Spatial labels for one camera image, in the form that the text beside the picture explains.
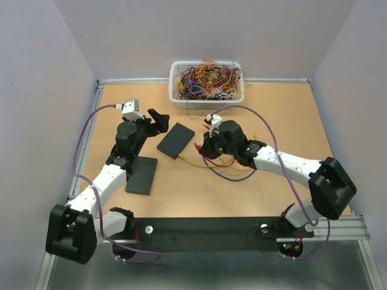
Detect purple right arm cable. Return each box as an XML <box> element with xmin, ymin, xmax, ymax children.
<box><xmin>211</xmin><ymin>105</ymin><xmax>331</xmax><ymax>261</ymax></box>

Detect blue ethernet cable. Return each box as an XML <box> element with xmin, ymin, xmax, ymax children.
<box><xmin>202</xmin><ymin>155</ymin><xmax>258</xmax><ymax>182</ymax></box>

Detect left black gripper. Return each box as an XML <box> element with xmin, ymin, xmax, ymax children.
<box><xmin>123</xmin><ymin>109</ymin><xmax>169</xmax><ymax>155</ymax></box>

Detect red ethernet cable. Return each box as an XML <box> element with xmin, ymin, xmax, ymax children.
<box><xmin>193</xmin><ymin>141</ymin><xmax>236</xmax><ymax>169</ymax></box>

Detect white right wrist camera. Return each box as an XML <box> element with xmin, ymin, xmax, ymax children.
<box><xmin>204</xmin><ymin>114</ymin><xmax>223</xmax><ymax>135</ymax></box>

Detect white plastic basket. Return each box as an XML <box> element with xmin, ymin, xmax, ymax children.
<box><xmin>168</xmin><ymin>60</ymin><xmax>245</xmax><ymax>109</ymax></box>

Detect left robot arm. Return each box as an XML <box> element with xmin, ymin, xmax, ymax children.
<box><xmin>45</xmin><ymin>109</ymin><xmax>170</xmax><ymax>265</ymax></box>

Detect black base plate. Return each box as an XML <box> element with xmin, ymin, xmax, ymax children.
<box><xmin>111</xmin><ymin>217</ymin><xmax>314</xmax><ymax>253</ymax></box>

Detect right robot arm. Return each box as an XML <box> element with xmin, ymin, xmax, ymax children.
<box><xmin>199</xmin><ymin>116</ymin><xmax>357</xmax><ymax>236</ymax></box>

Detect black network switch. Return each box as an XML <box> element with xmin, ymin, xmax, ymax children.
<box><xmin>125</xmin><ymin>156</ymin><xmax>158</xmax><ymax>196</ymax></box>
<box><xmin>157</xmin><ymin>123</ymin><xmax>195</xmax><ymax>160</ymax></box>

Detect tangled colourful wires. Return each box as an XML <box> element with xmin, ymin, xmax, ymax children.
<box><xmin>174</xmin><ymin>59</ymin><xmax>255</xmax><ymax>119</ymax></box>

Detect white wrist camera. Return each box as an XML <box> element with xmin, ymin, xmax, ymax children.
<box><xmin>204</xmin><ymin>114</ymin><xmax>223</xmax><ymax>135</ymax></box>
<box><xmin>115</xmin><ymin>98</ymin><xmax>145</xmax><ymax>121</ymax></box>

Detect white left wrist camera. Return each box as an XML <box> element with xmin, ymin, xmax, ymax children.
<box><xmin>115</xmin><ymin>98</ymin><xmax>145</xmax><ymax>121</ymax></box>

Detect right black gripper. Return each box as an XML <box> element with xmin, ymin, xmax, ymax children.
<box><xmin>198</xmin><ymin>128</ymin><xmax>236</xmax><ymax>160</ymax></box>

